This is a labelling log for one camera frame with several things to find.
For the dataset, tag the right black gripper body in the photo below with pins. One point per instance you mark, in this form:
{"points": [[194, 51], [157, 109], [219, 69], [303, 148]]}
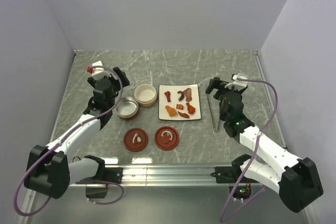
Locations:
{"points": [[222, 116]]}

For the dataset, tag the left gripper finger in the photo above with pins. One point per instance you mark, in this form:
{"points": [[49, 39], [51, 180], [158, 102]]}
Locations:
{"points": [[99, 76], [122, 75]]}

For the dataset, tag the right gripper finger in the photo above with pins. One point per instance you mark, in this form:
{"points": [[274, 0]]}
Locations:
{"points": [[214, 84], [233, 92]]}

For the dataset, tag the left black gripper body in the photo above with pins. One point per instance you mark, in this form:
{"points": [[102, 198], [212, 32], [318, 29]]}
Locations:
{"points": [[115, 88]]}

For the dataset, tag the metal tongs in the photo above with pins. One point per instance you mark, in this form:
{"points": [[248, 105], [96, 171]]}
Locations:
{"points": [[215, 120]]}

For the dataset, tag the red bone-shaped meat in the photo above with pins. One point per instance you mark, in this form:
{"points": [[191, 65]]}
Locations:
{"points": [[168, 96]]}

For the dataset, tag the orange fried nugget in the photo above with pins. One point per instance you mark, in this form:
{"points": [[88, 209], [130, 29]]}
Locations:
{"points": [[171, 111]]}

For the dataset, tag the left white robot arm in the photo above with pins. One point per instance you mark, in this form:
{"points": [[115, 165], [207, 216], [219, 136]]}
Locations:
{"points": [[49, 168]]}

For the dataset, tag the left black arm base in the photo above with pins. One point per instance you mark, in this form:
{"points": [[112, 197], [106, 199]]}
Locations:
{"points": [[106, 175]]}

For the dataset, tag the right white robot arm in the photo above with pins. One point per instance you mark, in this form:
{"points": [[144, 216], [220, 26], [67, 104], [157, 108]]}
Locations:
{"points": [[296, 180]]}

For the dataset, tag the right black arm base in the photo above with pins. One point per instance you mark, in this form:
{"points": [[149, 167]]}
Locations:
{"points": [[230, 174]]}

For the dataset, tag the white pink bowl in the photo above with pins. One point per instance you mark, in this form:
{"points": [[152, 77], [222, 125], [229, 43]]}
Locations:
{"points": [[145, 95]]}

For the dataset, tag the steel bowl red base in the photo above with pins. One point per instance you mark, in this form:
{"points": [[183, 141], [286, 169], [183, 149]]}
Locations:
{"points": [[127, 108]]}

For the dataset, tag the red chicken drumstick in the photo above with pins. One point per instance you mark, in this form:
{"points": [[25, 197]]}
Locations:
{"points": [[190, 108]]}

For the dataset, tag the white rectangular plate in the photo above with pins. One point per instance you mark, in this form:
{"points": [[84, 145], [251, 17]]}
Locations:
{"points": [[162, 113]]}

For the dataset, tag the pork belly cube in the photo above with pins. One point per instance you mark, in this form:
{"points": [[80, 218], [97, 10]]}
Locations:
{"points": [[179, 106]]}

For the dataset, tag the brown chicken wing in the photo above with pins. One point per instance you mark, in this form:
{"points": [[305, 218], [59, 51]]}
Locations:
{"points": [[184, 115]]}

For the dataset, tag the red lid left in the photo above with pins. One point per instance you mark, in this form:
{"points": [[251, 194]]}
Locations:
{"points": [[135, 139]]}

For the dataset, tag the red lid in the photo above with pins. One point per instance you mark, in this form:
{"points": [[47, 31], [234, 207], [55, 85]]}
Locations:
{"points": [[166, 138], [135, 139]]}

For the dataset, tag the red lid right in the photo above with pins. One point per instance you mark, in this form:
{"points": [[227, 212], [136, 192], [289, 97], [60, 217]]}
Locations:
{"points": [[166, 138]]}

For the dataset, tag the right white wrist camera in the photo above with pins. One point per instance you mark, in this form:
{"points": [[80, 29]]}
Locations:
{"points": [[239, 81]]}

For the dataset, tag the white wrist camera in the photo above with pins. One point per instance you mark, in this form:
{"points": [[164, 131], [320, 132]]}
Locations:
{"points": [[239, 81], [96, 68]]}

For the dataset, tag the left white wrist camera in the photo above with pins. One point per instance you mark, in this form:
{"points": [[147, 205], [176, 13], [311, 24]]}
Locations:
{"points": [[96, 68]]}

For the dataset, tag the aluminium front rail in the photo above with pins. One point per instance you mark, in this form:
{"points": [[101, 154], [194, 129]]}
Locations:
{"points": [[175, 175]]}

